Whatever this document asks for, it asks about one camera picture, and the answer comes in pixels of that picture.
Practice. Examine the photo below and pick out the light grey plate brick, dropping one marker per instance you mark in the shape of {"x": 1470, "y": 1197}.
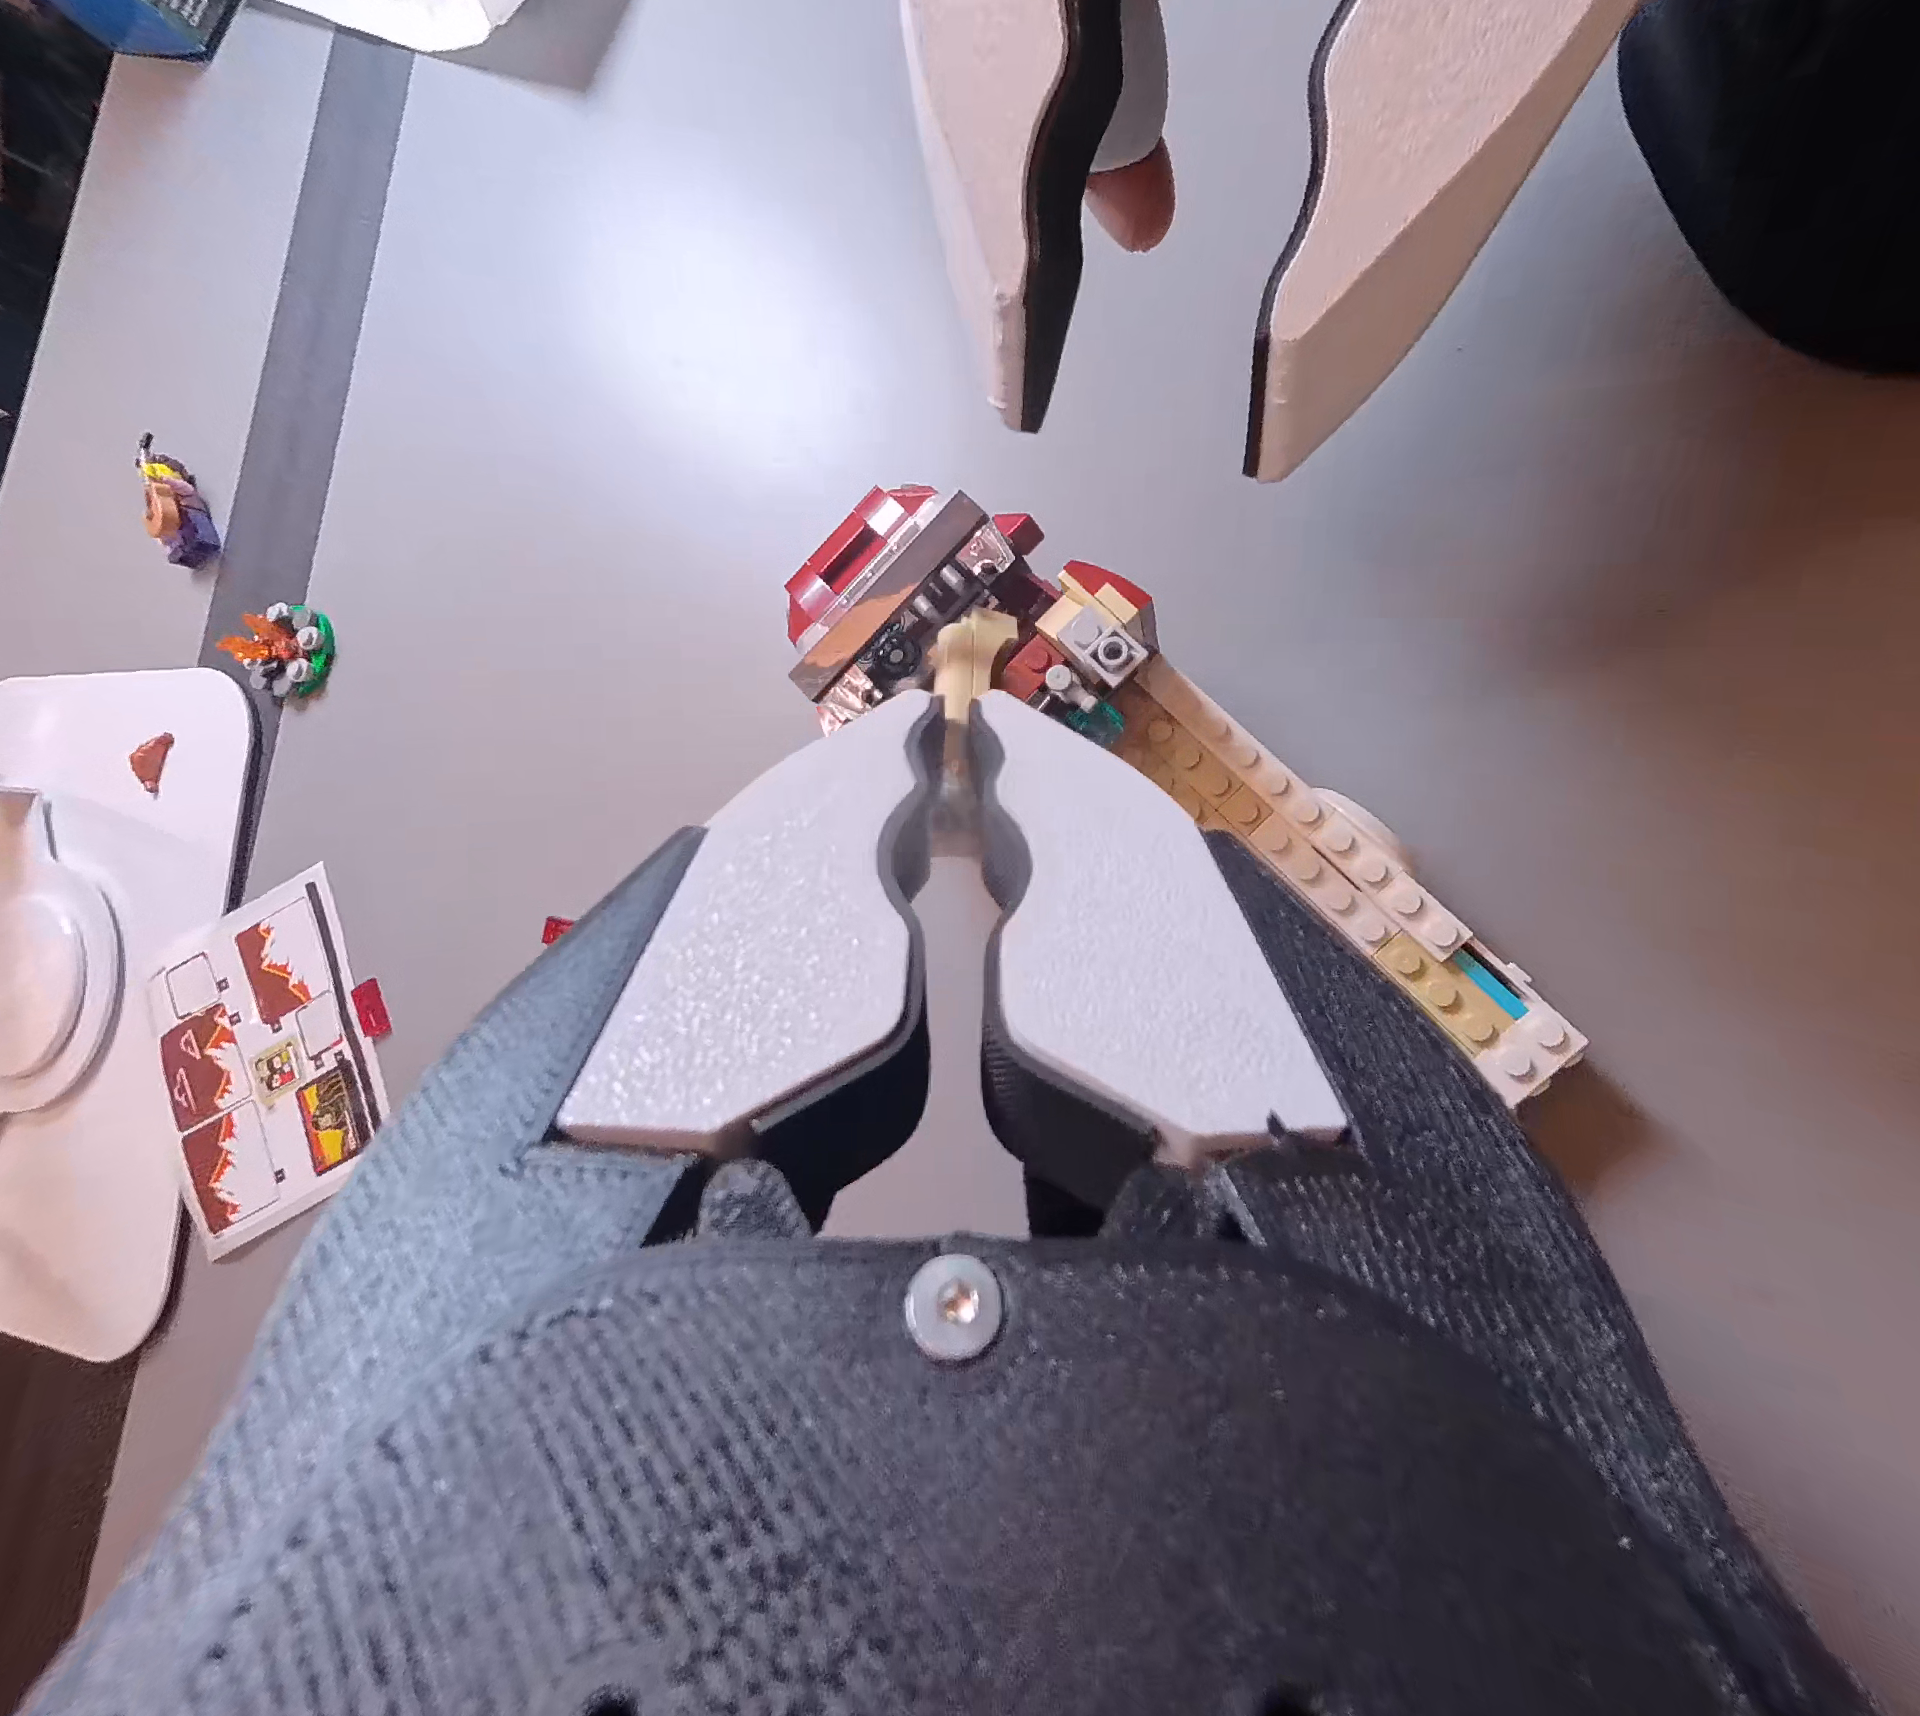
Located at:
{"x": 1112, "y": 650}

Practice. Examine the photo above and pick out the purple brick minifigure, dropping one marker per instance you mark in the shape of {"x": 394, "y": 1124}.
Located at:
{"x": 176, "y": 501}

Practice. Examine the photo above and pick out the tan arch brick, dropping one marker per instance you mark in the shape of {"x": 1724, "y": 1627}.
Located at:
{"x": 961, "y": 696}

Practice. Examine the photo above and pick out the tan white red brick vehicle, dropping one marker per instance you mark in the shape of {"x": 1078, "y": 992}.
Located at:
{"x": 1200, "y": 756}

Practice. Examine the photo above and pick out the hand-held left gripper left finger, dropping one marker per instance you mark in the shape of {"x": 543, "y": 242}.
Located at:
{"x": 734, "y": 966}

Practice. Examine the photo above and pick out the small brown brick piece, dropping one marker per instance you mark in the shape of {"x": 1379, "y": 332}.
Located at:
{"x": 153, "y": 765}

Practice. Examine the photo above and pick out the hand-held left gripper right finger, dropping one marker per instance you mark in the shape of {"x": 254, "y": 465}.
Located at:
{"x": 1154, "y": 966}

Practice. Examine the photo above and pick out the grey desk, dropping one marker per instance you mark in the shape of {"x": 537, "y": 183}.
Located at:
{"x": 600, "y": 321}

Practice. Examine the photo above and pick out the printed sticker sheet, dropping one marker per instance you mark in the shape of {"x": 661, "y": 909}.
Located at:
{"x": 270, "y": 1057}

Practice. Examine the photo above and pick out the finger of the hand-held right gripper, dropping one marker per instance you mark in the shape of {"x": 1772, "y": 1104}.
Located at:
{"x": 990, "y": 20}
{"x": 1470, "y": 67}

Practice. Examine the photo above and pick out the brick campfire build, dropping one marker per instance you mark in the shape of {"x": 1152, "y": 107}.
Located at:
{"x": 282, "y": 650}

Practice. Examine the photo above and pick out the white booklet stand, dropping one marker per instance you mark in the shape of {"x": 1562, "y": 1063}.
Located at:
{"x": 105, "y": 996}

